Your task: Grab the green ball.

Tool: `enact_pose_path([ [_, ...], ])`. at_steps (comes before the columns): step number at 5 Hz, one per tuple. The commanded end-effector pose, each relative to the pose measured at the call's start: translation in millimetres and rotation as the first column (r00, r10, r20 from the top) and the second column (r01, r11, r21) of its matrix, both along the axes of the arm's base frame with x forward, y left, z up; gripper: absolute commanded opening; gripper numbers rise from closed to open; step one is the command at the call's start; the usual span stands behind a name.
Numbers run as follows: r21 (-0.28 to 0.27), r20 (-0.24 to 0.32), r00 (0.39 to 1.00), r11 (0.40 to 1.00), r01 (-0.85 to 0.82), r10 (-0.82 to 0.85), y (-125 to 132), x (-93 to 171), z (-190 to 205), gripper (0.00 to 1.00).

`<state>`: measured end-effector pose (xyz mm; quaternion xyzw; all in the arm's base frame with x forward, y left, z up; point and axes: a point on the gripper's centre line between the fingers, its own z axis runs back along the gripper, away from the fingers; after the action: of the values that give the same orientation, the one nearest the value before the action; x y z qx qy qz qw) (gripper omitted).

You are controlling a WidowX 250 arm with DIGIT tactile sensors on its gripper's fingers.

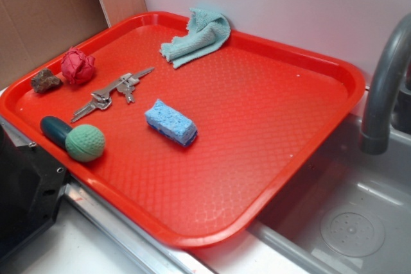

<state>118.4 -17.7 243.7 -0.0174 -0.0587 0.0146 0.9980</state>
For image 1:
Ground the brown rock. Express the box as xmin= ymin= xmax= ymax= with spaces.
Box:
xmin=30 ymin=67 xmax=63 ymax=94

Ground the green dimpled ball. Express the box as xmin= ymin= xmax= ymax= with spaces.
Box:
xmin=65 ymin=124 xmax=105 ymax=162

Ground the light teal cloth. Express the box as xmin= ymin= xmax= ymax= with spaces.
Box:
xmin=159 ymin=8 xmax=231 ymax=69

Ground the dark teal capsule object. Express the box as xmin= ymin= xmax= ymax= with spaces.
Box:
xmin=40 ymin=116 xmax=73 ymax=149

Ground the crumpled red paper ball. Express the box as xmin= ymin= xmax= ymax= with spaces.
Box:
xmin=61 ymin=47 xmax=96 ymax=85

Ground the brown cardboard panel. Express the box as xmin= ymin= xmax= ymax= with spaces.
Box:
xmin=1 ymin=0 xmax=107 ymax=89

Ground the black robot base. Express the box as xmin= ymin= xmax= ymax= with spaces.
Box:
xmin=1 ymin=118 xmax=68 ymax=263

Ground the grey plastic sink basin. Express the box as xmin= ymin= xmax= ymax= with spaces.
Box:
xmin=249 ymin=116 xmax=410 ymax=273

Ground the red plastic tray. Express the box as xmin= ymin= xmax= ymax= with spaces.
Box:
xmin=1 ymin=12 xmax=365 ymax=248

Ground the grey sink faucet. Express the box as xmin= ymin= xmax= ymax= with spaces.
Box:
xmin=359 ymin=14 xmax=410 ymax=155

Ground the blue sponge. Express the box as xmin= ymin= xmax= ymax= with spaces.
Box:
xmin=144 ymin=99 xmax=198 ymax=147

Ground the silver key bunch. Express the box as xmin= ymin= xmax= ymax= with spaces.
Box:
xmin=71 ymin=67 xmax=154 ymax=123

